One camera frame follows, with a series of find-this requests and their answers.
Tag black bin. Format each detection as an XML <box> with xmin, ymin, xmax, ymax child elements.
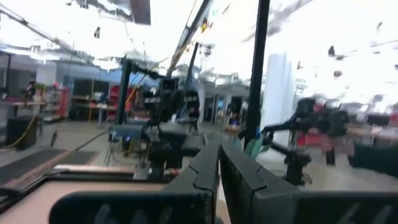
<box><xmin>6</xmin><ymin>114</ymin><xmax>40</xmax><ymax>151</ymax></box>

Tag green plant in white pot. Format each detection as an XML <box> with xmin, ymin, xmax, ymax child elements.
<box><xmin>231</xmin><ymin>125</ymin><xmax>273</xmax><ymax>161</ymax></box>

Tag black aluminium table frame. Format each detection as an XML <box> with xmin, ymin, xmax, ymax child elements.
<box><xmin>0</xmin><ymin>0</ymin><xmax>272</xmax><ymax>215</ymax></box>

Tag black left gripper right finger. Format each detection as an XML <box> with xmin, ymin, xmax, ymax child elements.
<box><xmin>220</xmin><ymin>142</ymin><xmax>398</xmax><ymax>224</ymax></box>

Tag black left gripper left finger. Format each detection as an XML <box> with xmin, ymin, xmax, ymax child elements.
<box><xmin>49</xmin><ymin>140</ymin><xmax>220</xmax><ymax>224</ymax></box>

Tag black floor mat orange stripes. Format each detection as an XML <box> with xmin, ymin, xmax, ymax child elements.
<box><xmin>0</xmin><ymin>148</ymin><xmax>100</xmax><ymax>185</ymax></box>

